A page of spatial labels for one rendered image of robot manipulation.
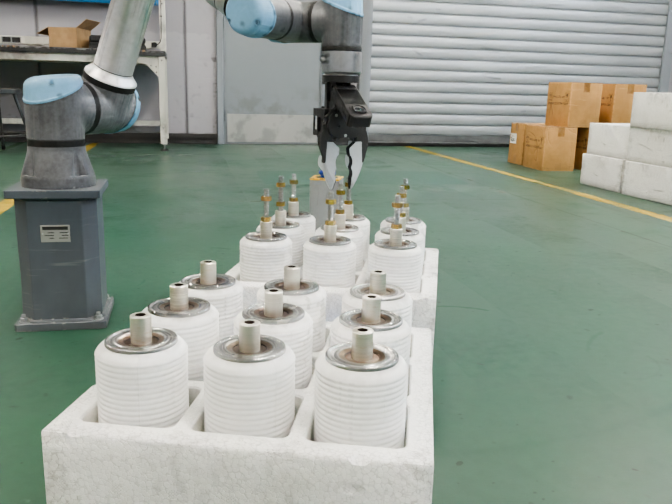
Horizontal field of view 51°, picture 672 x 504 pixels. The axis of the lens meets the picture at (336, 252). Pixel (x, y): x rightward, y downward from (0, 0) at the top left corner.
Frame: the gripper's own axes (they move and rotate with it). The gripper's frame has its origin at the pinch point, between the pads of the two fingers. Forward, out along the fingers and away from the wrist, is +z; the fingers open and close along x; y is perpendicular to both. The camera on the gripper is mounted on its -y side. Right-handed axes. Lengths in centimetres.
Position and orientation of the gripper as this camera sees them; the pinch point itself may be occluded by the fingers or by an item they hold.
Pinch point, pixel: (342, 182)
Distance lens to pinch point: 134.9
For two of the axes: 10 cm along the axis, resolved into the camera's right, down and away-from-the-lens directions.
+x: -9.2, 0.7, -3.8
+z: -0.3, 9.7, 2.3
